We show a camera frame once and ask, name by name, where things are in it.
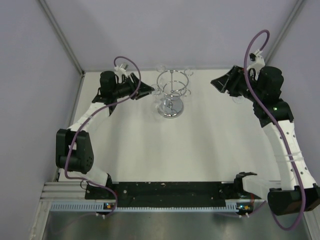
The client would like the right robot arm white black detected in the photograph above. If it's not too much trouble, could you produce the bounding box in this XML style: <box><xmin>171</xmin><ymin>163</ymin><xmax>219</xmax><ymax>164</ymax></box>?
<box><xmin>210</xmin><ymin>65</ymin><xmax>320</xmax><ymax>216</ymax></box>

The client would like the light blue slotted cable duct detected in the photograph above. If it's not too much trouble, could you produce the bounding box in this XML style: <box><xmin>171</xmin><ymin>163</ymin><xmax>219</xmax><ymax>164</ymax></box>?
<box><xmin>50</xmin><ymin>201</ymin><xmax>239</xmax><ymax>213</ymax></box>

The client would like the aluminium frame post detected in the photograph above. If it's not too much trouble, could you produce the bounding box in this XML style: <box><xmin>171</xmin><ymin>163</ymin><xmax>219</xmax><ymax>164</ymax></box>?
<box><xmin>36</xmin><ymin>0</ymin><xmax>85</xmax><ymax>77</ymax></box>
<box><xmin>257</xmin><ymin>0</ymin><xmax>307</xmax><ymax>65</ymax></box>

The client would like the left aluminium frame post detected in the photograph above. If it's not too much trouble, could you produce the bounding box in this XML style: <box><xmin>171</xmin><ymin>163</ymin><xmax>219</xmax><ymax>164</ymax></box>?
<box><xmin>36</xmin><ymin>0</ymin><xmax>85</xmax><ymax>77</ymax></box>

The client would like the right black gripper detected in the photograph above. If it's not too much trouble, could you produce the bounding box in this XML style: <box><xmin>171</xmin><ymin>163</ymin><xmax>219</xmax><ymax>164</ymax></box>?
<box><xmin>210</xmin><ymin>65</ymin><xmax>263</xmax><ymax>103</ymax></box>

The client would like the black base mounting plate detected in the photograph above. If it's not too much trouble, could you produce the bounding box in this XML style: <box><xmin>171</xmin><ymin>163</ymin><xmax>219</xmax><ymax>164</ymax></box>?
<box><xmin>84</xmin><ymin>181</ymin><xmax>265</xmax><ymax>208</ymax></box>

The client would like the chrome wine glass rack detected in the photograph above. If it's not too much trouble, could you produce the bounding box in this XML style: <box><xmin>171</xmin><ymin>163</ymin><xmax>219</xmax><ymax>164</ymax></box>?
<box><xmin>156</xmin><ymin>69</ymin><xmax>191</xmax><ymax>119</ymax></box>

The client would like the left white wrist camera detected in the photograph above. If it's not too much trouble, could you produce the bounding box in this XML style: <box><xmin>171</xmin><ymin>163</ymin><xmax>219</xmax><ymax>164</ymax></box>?
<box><xmin>114</xmin><ymin>62</ymin><xmax>129</xmax><ymax>78</ymax></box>

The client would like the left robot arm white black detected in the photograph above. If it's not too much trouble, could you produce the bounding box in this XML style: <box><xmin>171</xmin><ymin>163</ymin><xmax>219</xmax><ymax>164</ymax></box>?
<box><xmin>55</xmin><ymin>70</ymin><xmax>155</xmax><ymax>199</ymax></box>

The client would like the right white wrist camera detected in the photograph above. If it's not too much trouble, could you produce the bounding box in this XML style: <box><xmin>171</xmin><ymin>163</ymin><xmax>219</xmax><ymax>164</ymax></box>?
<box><xmin>246</xmin><ymin>49</ymin><xmax>265</xmax><ymax>74</ymax></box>

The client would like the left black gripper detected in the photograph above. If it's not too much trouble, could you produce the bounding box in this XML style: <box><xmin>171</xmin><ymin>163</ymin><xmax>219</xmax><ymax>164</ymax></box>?
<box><xmin>112</xmin><ymin>72</ymin><xmax>154</xmax><ymax>100</ymax></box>

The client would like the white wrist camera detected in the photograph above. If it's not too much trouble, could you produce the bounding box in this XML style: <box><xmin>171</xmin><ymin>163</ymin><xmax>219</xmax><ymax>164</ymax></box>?
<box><xmin>246</xmin><ymin>49</ymin><xmax>265</xmax><ymax>74</ymax></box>
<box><xmin>114</xmin><ymin>62</ymin><xmax>129</xmax><ymax>78</ymax></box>

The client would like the clear wine glass taken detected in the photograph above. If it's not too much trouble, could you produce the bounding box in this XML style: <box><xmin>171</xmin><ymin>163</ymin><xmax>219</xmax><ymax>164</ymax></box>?
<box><xmin>232</xmin><ymin>96</ymin><xmax>246</xmax><ymax>105</ymax></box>

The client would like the right aluminium frame post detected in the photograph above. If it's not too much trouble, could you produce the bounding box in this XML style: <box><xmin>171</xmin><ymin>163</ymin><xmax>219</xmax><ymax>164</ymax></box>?
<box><xmin>257</xmin><ymin>0</ymin><xmax>307</xmax><ymax>65</ymax></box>

